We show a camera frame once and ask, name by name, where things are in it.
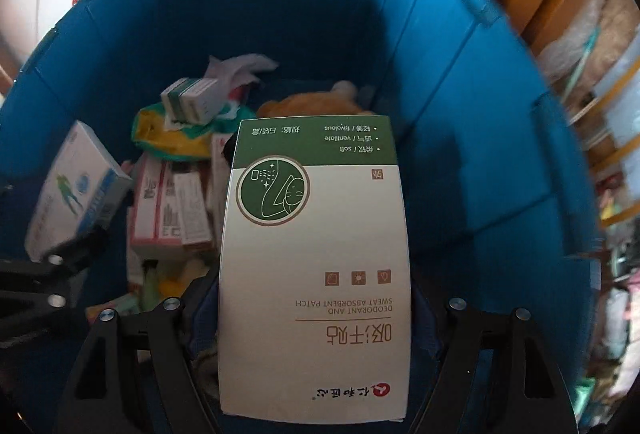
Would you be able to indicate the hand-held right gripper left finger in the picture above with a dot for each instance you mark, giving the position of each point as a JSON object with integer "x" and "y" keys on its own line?
{"x": 165, "y": 354}

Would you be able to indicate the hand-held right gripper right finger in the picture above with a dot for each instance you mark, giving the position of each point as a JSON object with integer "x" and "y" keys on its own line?
{"x": 465, "y": 364}

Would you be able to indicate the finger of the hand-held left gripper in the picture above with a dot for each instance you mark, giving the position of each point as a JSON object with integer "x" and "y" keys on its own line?
{"x": 45, "y": 284}

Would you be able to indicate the blue and white box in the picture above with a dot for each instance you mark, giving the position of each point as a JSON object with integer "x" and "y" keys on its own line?
{"x": 70, "y": 184}

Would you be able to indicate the green and white box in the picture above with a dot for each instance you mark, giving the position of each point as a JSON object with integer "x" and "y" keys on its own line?
{"x": 315, "y": 239}

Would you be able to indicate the blue plastic storage container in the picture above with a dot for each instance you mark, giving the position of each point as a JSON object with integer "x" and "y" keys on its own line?
{"x": 350, "y": 39}

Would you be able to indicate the large pink white box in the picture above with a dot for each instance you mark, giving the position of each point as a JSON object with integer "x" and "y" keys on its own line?
{"x": 150, "y": 209}

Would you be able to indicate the long white pink box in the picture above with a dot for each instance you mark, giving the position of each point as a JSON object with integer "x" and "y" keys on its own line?
{"x": 192, "y": 209}

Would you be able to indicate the yellow green packet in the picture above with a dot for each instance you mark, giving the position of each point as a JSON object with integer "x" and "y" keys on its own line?
{"x": 165, "y": 139}

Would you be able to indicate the small green white box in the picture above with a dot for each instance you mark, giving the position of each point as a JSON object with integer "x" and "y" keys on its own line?
{"x": 192, "y": 101}

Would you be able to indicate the brown bear plush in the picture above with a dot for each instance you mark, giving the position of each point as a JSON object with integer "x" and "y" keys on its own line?
{"x": 300, "y": 106}

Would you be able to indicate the crumpled white paper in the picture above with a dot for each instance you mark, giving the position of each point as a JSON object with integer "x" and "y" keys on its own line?
{"x": 240, "y": 66}

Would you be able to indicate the green stick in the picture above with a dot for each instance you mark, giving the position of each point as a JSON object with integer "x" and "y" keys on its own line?
{"x": 582, "y": 51}

